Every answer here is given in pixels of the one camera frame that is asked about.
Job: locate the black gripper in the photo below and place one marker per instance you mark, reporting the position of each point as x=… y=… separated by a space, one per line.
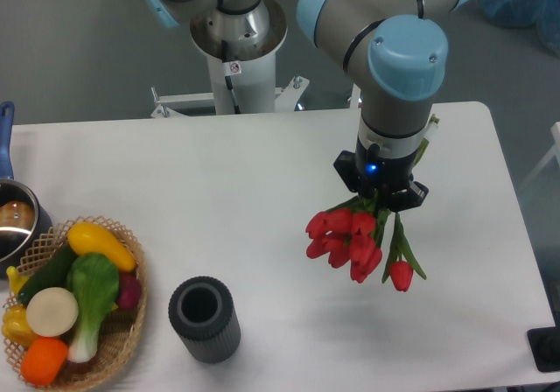
x=388 y=182

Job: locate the red tulip bouquet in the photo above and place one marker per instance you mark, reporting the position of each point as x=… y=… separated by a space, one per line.
x=352 y=232

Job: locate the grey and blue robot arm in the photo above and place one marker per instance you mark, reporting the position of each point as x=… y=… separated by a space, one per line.
x=392 y=50

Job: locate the dark grey ribbed vase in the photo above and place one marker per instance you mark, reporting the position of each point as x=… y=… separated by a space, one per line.
x=202 y=313

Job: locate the blue plastic bag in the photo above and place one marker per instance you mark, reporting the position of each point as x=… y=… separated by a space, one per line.
x=543 y=15

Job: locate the black device at table edge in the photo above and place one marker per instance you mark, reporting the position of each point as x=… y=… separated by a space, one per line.
x=544 y=345

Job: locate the red purple radish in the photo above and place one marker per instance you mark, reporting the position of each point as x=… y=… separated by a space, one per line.
x=130 y=292

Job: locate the yellow squash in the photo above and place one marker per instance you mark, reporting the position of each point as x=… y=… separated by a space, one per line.
x=86 y=237

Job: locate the green bok choy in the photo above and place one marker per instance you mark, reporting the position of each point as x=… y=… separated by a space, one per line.
x=94 y=282

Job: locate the woven wicker basket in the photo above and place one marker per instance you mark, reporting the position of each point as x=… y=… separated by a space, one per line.
x=120 y=331

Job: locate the dark green cucumber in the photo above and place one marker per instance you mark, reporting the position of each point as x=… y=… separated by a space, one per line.
x=52 y=274

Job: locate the cream round radish slice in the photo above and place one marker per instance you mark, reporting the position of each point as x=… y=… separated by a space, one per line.
x=52 y=312

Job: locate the yellow banana tip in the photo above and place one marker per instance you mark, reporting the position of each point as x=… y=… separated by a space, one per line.
x=16 y=279

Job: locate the orange fruit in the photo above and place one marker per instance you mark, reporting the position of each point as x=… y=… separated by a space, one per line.
x=43 y=361

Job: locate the yellow bell pepper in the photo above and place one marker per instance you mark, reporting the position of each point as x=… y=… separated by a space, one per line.
x=16 y=328

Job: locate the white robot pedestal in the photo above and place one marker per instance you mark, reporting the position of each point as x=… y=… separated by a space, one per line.
x=240 y=53

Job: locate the steel pot with blue handle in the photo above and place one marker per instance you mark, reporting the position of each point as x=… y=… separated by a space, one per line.
x=23 y=219

